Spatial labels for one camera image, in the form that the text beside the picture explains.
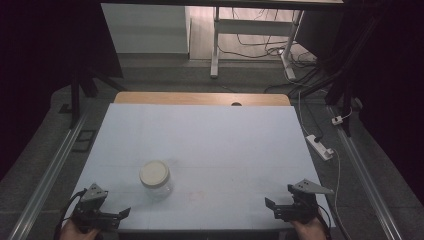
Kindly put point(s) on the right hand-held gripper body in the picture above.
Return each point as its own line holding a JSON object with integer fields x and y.
{"x": 301, "y": 203}

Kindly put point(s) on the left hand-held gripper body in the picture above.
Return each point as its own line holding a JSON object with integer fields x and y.
{"x": 90, "y": 210}

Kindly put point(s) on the clear glass jar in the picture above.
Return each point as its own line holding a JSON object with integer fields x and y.
{"x": 161, "y": 190}

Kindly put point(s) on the cream round jar lid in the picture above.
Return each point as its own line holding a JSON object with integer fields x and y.
{"x": 154, "y": 173}

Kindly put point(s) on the person's left hand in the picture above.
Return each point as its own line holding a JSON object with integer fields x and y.
{"x": 75, "y": 231}

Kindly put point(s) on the person's right hand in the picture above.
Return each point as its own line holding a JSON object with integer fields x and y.
{"x": 310, "y": 230}

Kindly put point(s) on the white power strip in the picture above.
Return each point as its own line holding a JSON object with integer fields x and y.
{"x": 320, "y": 147}

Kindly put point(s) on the black floor plate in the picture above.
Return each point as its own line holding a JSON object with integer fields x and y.
{"x": 84, "y": 140}

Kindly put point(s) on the white foam board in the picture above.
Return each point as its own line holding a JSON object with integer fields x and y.
{"x": 206, "y": 143}

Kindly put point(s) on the small white adapter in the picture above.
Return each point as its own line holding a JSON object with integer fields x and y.
{"x": 337, "y": 120}

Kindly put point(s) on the black metal stand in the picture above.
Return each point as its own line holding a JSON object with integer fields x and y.
{"x": 75, "y": 96}
{"x": 346, "y": 86}

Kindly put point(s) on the wooden table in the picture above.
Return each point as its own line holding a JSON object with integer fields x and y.
{"x": 166, "y": 98}

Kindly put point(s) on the black curtain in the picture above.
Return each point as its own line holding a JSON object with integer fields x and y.
{"x": 40, "y": 66}
{"x": 396, "y": 83}

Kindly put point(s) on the white cabinet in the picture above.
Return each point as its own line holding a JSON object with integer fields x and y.
{"x": 146, "y": 30}

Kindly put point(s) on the aluminium floor rail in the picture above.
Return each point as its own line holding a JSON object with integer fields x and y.
{"x": 366, "y": 180}
{"x": 50, "y": 173}

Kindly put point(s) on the white desk frame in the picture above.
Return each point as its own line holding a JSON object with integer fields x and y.
{"x": 253, "y": 27}

